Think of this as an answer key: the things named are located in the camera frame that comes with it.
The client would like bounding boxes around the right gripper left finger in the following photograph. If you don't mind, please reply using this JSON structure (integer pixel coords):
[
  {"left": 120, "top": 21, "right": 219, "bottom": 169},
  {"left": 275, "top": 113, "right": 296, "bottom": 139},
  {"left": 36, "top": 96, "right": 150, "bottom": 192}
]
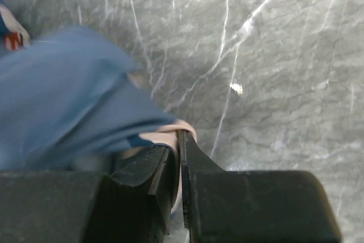
[{"left": 1, "top": 146, "right": 174, "bottom": 242}]

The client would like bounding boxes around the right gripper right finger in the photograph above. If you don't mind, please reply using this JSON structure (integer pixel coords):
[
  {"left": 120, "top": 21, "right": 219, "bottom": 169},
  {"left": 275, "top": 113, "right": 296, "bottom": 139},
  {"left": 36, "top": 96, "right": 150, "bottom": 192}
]
[{"left": 179, "top": 130, "right": 342, "bottom": 242}]

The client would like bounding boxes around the blue cartoon mouse pillowcase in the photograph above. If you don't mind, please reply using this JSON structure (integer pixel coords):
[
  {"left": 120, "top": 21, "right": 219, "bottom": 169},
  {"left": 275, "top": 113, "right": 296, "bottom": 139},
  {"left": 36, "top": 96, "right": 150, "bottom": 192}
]
[{"left": 0, "top": 0, "right": 198, "bottom": 221}]

